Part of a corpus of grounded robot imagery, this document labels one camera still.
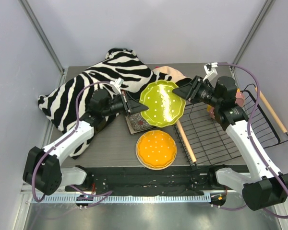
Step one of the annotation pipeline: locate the black square plate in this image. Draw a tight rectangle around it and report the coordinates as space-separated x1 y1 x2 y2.
125 113 155 135

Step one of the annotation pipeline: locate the green dotted plate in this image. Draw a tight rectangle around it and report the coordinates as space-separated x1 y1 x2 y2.
140 80 186 127

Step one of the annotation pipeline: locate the yellow cream round plate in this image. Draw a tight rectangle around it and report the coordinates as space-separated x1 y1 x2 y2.
135 129 178 171

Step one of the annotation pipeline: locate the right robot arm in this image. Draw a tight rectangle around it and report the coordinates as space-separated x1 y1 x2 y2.
172 76 288 211

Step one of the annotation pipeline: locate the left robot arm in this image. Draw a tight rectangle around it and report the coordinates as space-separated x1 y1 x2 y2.
23 89 148 196

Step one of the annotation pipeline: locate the beige bucket hat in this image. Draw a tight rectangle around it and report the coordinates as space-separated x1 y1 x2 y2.
152 66 188 85

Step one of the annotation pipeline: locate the purple dotted plate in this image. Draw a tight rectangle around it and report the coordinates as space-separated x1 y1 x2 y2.
209 88 245 119

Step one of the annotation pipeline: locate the yellow dotted plate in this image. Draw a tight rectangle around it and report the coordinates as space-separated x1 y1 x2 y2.
207 105 212 112

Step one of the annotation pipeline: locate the zebra print blanket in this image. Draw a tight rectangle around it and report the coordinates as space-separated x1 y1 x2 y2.
37 48 173 160

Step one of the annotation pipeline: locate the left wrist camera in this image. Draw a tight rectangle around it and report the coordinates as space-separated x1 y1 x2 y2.
109 78 124 94

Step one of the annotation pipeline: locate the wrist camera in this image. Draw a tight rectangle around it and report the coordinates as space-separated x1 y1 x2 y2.
203 62 218 81
109 78 124 94

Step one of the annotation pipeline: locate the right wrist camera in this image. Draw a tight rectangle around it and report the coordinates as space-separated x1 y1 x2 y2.
203 62 218 81

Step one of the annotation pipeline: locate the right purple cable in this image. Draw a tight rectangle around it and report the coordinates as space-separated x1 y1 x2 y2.
216 62 288 219

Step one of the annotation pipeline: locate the purple cable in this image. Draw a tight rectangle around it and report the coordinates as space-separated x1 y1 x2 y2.
31 81 116 207
216 62 288 219

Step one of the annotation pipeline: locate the left wooden rack handle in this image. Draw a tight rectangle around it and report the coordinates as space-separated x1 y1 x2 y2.
176 120 197 163

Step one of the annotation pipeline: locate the wooden rack handle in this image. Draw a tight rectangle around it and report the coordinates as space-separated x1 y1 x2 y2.
255 87 288 133
176 120 197 163

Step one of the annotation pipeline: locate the right wooden rack handle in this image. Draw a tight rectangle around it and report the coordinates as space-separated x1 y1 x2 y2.
255 87 288 133

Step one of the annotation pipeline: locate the black wire dish rack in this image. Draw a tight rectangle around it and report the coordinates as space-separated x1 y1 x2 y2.
172 83 288 167

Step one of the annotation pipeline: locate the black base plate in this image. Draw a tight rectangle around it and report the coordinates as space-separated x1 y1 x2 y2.
77 166 226 196

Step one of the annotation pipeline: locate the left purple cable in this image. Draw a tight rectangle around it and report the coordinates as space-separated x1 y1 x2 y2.
31 81 116 207

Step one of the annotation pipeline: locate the white slotted cable duct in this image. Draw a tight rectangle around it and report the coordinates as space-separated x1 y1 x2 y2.
43 194 211 204

